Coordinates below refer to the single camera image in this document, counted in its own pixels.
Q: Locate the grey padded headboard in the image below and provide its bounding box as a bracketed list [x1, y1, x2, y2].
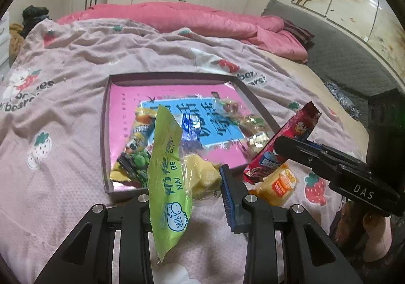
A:
[261, 0, 405, 98]

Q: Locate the blue candy wrapper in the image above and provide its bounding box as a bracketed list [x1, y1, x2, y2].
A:
[182, 119, 203, 142]

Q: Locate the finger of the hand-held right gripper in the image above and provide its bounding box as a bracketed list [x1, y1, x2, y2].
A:
[305, 141, 368, 168]
[274, 136, 341, 180]

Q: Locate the pink tray box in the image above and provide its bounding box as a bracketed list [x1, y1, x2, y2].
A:
[100, 72, 280, 202]

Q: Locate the dark striped pillow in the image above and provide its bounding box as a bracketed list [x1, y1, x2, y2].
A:
[281, 20, 315, 47]

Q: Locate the person's right hand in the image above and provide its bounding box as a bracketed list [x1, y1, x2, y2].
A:
[331, 200, 394, 262]

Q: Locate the orange snack packet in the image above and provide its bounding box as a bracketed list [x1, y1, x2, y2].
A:
[248, 164, 298, 207]

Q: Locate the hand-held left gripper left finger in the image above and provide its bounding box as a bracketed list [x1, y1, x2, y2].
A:
[33, 194, 155, 284]

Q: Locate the clear bag of walnut cookies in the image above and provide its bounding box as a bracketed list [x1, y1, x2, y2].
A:
[239, 113, 266, 132]

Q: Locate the beige bed sheet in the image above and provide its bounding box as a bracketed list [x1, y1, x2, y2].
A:
[259, 50, 371, 132]

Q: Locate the blue patterned cloth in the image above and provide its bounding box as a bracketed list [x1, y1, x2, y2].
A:
[324, 81, 361, 120]

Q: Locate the green peas snack packet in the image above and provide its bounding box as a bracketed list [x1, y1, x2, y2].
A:
[111, 145, 152, 188]

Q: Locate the lime green snack packet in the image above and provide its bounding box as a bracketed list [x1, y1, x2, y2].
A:
[147, 103, 224, 264]

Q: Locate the yellow and blue snack packet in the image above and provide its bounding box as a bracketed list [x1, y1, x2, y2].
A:
[131, 107, 159, 152]

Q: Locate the red candy clear packet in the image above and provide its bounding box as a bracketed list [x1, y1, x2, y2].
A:
[215, 94, 241, 115]

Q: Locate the pink quilt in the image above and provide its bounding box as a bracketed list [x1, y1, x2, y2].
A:
[56, 2, 309, 63]

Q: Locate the pink book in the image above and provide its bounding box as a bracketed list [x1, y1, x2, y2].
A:
[108, 83, 276, 191]

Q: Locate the red snack bar packet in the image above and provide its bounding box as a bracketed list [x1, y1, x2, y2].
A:
[243, 101, 321, 184]

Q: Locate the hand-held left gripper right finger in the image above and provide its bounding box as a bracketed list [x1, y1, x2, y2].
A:
[219, 164, 364, 284]

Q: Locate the strawberry printed pink blanket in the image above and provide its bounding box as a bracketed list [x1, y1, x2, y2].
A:
[0, 18, 371, 284]

